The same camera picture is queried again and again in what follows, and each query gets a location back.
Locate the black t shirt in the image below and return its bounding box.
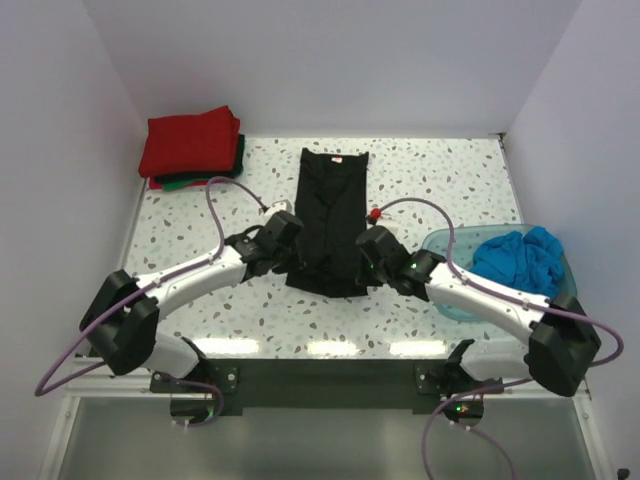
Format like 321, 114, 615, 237
286, 148, 375, 298

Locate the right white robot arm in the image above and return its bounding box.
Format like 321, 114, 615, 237
356, 226, 601, 397

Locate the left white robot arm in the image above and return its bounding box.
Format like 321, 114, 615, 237
80, 211, 303, 392

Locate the clear blue plastic basin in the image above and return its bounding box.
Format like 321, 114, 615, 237
420, 223, 579, 324

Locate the dark folded t shirt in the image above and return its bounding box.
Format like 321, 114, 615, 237
152, 132, 246, 185

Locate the green folded t shirt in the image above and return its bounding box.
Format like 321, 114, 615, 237
162, 133, 247, 192

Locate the red folded t shirt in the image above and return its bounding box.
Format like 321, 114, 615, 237
138, 106, 241, 178

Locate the blue crumpled t shirt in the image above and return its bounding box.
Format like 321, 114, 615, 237
471, 226, 565, 298

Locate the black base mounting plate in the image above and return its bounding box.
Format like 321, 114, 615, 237
149, 357, 484, 419

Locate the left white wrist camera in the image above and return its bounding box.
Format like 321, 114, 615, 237
264, 199, 294, 217

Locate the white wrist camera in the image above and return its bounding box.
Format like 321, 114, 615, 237
264, 199, 294, 217
366, 208, 399, 234

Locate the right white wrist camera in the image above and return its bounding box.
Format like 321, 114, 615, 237
366, 208, 399, 234

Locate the aluminium rail frame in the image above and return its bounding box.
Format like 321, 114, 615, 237
64, 349, 601, 480

